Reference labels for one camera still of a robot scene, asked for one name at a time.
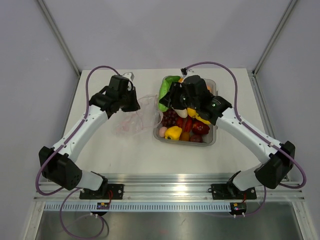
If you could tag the yellow bell pepper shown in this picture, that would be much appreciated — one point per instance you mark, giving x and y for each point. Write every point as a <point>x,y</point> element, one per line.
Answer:
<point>173,133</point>

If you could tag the dark red apple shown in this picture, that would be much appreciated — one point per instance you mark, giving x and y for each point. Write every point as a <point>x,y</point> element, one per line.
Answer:
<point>196,138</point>

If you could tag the red crayfish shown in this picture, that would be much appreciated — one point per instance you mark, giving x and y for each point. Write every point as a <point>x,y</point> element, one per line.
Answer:
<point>185,124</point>

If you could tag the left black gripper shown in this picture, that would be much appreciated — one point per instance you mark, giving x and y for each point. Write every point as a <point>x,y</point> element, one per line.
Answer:
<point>135,105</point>

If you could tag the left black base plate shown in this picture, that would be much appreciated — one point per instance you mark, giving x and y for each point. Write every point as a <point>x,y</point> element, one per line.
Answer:
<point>113,191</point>

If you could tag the dark red grape bunch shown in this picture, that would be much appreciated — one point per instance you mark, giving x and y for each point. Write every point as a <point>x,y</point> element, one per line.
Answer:
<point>169,118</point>

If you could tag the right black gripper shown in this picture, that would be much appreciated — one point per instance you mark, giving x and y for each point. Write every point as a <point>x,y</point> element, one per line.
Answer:
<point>176,88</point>

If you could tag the aluminium mounting rail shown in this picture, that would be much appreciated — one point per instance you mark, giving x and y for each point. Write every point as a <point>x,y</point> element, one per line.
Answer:
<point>170,188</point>

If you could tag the clear plastic food container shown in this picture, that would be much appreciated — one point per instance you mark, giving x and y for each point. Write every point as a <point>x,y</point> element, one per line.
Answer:
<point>208,139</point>

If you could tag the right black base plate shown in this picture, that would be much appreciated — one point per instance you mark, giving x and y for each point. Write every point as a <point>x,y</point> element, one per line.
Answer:
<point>226,191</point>

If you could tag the slotted white cable duct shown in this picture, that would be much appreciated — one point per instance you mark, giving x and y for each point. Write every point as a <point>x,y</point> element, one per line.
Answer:
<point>140,207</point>

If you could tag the pink egg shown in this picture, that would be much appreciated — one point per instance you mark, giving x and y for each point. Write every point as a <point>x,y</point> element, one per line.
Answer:
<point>162,131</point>

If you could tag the right aluminium frame post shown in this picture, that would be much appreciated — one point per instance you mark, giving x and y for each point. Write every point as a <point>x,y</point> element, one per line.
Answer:
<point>284,19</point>

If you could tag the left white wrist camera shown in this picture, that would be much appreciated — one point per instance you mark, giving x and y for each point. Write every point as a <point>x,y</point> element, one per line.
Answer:
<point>129,75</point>

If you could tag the aluminium frame post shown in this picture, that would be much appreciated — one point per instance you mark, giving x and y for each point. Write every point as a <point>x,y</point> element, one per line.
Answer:
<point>58,36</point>
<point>284,19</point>

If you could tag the green bitter gourd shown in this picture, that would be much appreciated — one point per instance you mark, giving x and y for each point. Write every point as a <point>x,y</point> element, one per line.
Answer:
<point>164,88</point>

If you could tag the left aluminium frame post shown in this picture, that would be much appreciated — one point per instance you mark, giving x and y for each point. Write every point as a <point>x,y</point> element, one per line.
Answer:
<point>58,36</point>

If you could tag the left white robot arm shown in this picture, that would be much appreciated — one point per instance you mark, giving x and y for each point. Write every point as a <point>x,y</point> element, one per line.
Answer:
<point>58,163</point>

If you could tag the clear pink zip top bag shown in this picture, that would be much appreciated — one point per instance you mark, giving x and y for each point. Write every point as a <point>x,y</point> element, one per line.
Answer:
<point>147,118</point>

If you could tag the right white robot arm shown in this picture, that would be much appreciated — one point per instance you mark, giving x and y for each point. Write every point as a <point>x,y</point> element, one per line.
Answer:
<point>275,157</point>

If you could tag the red bell pepper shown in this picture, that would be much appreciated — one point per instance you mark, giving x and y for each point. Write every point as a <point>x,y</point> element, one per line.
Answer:
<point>200,128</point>

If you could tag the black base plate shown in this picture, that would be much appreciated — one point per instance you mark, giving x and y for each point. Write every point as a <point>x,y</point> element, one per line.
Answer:
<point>113,191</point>
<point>226,191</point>

